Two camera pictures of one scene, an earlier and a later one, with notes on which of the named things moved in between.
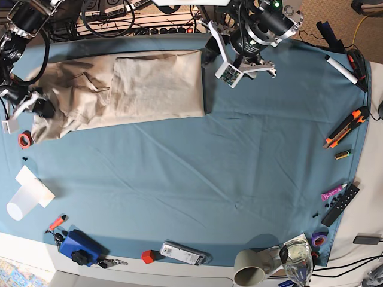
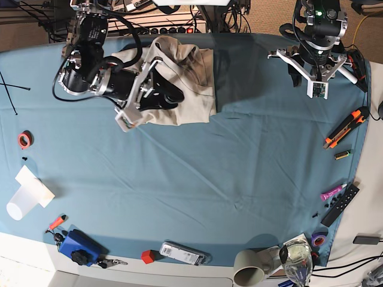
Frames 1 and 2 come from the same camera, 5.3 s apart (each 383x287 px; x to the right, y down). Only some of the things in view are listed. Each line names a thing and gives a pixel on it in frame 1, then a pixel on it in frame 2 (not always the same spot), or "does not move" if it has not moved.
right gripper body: (245, 52) → (322, 63)
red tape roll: (26, 139) does not move
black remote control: (340, 205) does not move
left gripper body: (17, 93) → (116, 84)
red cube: (148, 256) does not move
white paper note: (41, 194) does not move
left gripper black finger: (212, 49) → (295, 75)
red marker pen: (61, 219) does not move
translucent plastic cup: (21, 203) does not move
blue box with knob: (83, 249) does not move
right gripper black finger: (43, 107) → (164, 95)
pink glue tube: (323, 195) does not move
